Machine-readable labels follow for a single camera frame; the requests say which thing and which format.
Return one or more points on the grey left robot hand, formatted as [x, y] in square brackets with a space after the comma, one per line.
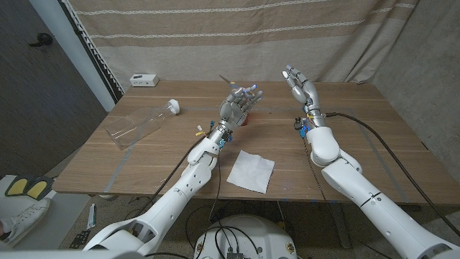
[233, 111]

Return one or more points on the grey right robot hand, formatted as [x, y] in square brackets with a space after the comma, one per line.
[305, 91]

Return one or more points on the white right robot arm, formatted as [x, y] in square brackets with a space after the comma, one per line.
[370, 201]

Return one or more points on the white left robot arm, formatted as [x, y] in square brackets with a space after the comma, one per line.
[172, 205]

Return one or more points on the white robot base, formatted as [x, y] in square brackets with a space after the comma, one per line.
[248, 237]

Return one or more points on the red plastic cup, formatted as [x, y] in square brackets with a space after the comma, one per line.
[246, 120]

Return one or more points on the white tissue sheet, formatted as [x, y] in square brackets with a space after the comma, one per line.
[251, 172]

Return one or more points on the clear plastic bottle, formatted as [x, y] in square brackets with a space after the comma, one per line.
[136, 124]

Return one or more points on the beige striped curtain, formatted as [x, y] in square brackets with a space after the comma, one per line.
[233, 46]

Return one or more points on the white power box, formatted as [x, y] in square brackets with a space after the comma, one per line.
[144, 80]

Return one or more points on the grey table leg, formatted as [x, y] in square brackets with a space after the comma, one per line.
[341, 230]

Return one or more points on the white tube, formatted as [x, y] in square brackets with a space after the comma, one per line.
[91, 216]

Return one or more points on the dark wooden door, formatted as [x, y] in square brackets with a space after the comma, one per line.
[36, 108]

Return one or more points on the black perforated plate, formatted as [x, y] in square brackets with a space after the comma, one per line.
[79, 239]

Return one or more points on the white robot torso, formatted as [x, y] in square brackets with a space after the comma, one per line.
[72, 255]

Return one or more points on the white sneaker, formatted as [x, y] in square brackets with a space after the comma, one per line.
[25, 221]

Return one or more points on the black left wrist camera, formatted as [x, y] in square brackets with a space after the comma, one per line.
[227, 137]

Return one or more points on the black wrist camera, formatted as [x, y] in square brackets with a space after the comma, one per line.
[227, 137]
[298, 124]

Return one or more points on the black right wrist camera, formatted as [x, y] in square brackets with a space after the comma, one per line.
[298, 124]

